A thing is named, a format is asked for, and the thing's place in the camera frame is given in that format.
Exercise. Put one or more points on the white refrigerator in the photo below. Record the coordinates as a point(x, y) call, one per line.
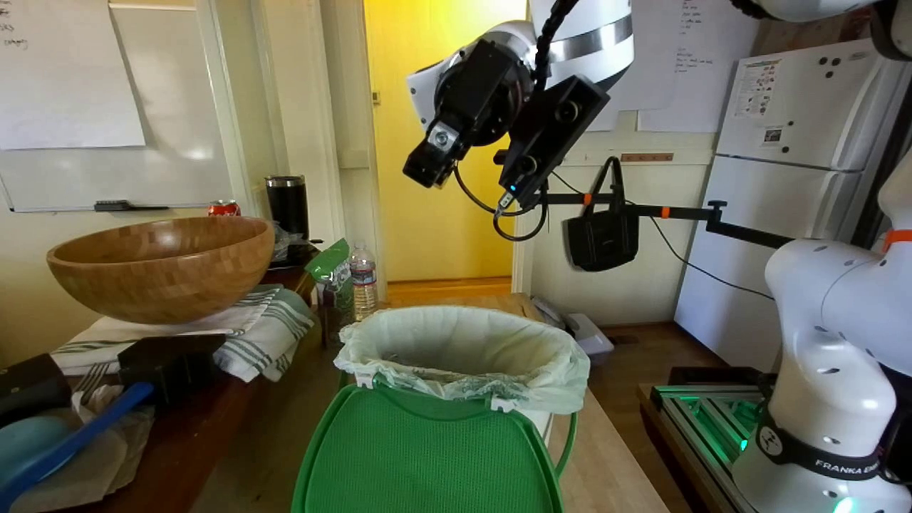
point(788, 190)

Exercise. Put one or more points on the white whiteboard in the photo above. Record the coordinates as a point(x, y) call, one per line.
point(104, 103)

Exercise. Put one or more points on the large wooden bowl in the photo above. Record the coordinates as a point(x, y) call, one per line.
point(158, 271)

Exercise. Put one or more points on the black whiteboard marker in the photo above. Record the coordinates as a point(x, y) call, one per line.
point(131, 205)

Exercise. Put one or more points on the translucent pale green bin liner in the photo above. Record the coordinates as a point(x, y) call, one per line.
point(464, 356)

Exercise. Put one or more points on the green trash can lid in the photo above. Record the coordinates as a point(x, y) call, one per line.
point(427, 456)

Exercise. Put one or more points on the green lit robot control box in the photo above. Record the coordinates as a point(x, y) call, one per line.
point(706, 423)

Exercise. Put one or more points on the written paper sheets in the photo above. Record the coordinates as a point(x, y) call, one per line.
point(686, 61)

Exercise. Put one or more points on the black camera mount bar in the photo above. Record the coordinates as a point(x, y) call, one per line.
point(694, 217)

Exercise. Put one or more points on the red soda can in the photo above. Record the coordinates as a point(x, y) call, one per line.
point(225, 208)

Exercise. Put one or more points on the black tumbler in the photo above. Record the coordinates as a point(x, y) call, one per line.
point(286, 202)

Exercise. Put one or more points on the striped white dish towel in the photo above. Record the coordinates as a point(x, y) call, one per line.
point(265, 332)

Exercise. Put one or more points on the black hanging bag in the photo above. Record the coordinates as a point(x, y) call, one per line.
point(602, 237)

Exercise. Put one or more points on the full capped water bottle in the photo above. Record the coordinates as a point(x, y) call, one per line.
point(363, 287)

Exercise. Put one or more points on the green printed bag pack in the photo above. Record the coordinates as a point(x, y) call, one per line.
point(332, 279)

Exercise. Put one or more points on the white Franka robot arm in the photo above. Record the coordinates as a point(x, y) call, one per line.
point(836, 315)

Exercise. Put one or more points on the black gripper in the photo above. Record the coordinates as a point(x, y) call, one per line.
point(478, 90)

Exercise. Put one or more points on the white flat device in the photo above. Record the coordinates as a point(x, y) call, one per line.
point(584, 332)

